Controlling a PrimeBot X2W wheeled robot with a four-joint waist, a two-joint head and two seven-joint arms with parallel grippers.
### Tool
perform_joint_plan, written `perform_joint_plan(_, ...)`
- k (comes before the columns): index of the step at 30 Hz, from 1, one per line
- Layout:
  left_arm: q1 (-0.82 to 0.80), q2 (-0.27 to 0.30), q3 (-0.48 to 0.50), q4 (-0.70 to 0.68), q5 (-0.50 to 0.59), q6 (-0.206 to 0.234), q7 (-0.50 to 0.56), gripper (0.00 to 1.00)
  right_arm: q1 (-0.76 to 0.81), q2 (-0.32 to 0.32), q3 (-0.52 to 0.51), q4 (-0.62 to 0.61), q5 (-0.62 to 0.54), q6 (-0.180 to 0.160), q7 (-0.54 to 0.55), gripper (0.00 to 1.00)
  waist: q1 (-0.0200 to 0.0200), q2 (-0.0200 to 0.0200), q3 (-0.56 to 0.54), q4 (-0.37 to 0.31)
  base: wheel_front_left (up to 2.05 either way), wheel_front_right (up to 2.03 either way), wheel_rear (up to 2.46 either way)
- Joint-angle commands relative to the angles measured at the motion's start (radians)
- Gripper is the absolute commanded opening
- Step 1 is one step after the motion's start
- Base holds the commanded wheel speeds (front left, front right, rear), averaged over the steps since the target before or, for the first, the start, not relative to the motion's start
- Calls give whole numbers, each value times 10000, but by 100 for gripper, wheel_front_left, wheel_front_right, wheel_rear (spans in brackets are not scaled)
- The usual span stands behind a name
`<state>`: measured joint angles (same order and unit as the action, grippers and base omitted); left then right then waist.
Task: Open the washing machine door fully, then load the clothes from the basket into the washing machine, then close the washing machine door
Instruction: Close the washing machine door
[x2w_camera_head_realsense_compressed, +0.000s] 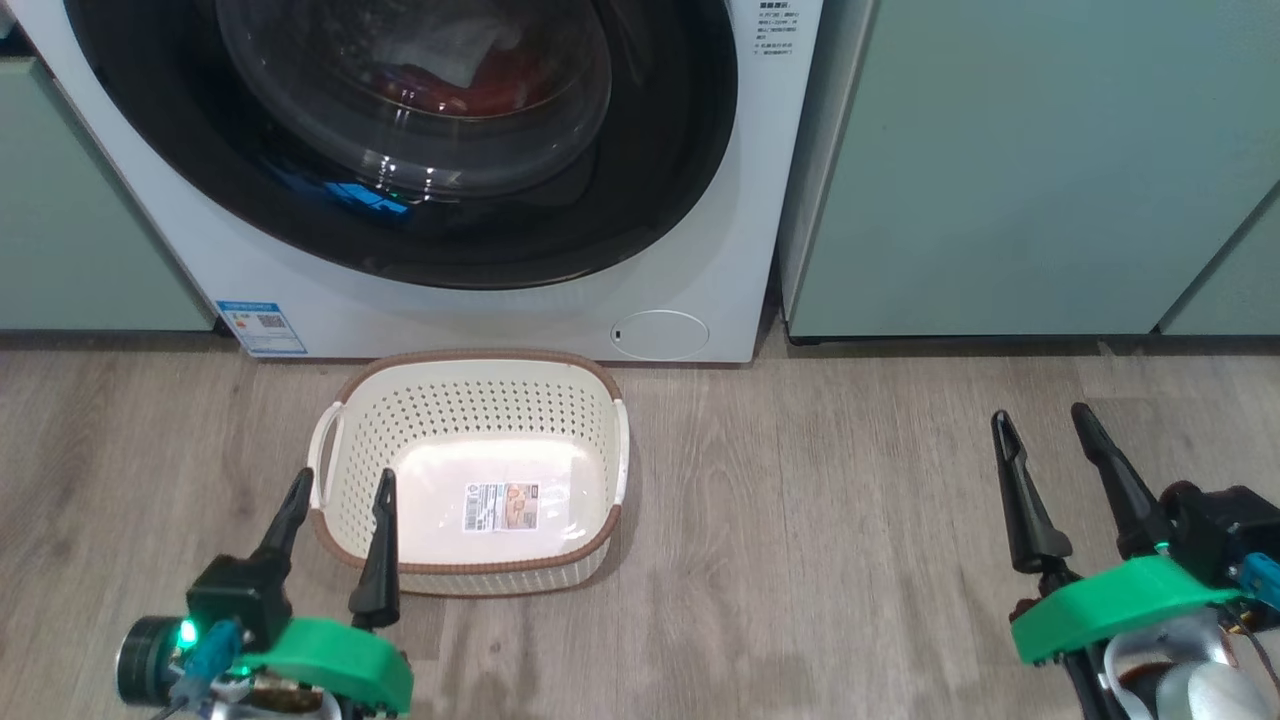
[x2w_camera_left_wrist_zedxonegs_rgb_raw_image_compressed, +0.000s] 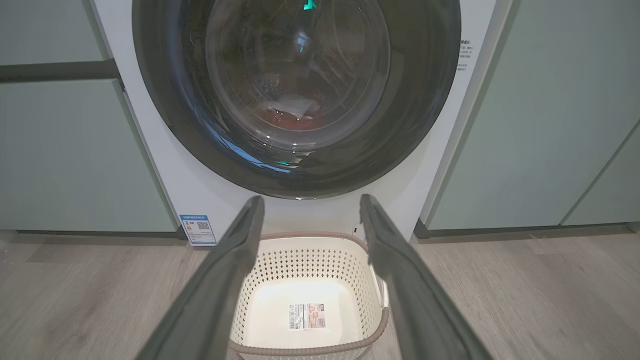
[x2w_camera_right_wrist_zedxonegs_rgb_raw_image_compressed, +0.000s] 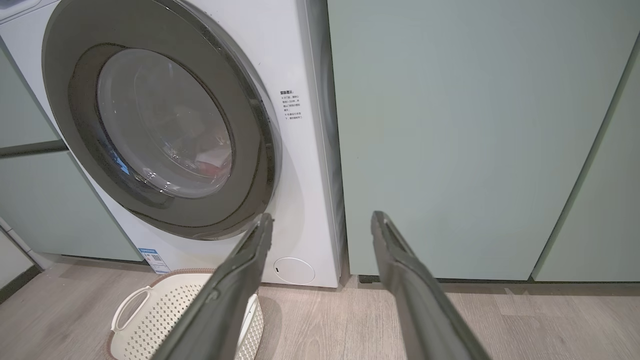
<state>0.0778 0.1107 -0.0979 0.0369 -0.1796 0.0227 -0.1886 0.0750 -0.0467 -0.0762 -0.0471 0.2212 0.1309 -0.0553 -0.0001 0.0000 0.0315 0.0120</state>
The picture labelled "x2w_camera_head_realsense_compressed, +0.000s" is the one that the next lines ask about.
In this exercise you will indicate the red garment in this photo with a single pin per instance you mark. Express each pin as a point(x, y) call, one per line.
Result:
point(500, 95)

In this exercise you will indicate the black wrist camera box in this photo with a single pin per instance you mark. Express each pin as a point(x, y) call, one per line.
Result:
point(1225, 525)
point(235, 595)

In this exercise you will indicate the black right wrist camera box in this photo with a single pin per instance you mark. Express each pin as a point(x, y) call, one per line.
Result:
point(1225, 525)

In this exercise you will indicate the blue camera plug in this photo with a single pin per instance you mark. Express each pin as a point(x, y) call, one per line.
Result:
point(205, 660)
point(1262, 582)

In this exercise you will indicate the paper basket label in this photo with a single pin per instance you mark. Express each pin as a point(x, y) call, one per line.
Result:
point(500, 507)

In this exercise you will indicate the blue right camera plug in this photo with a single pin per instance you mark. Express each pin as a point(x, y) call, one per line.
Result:
point(1262, 582)

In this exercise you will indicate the cream basket with brown rim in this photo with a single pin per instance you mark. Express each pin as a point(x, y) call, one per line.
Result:
point(470, 410)

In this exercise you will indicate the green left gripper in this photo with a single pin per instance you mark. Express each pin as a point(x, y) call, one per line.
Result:
point(340, 660)

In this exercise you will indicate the small printed text sticker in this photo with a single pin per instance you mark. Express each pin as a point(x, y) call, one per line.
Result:
point(775, 28)

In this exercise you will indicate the blue left camera plug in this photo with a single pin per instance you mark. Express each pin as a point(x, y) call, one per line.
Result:
point(205, 660)

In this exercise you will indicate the round white filter cover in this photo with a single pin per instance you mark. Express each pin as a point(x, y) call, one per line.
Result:
point(660, 335)

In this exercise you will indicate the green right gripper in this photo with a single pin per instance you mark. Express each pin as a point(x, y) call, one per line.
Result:
point(1110, 605)

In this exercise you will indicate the white front-load washing machine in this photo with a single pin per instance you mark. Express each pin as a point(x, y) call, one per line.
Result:
point(180, 250)

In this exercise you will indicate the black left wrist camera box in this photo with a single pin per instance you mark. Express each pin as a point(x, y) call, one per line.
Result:
point(235, 595)

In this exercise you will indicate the pale green cabinet side panel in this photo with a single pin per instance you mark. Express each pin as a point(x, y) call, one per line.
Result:
point(1000, 170)

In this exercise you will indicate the blue energy label sticker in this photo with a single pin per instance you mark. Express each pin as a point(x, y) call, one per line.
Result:
point(262, 328)

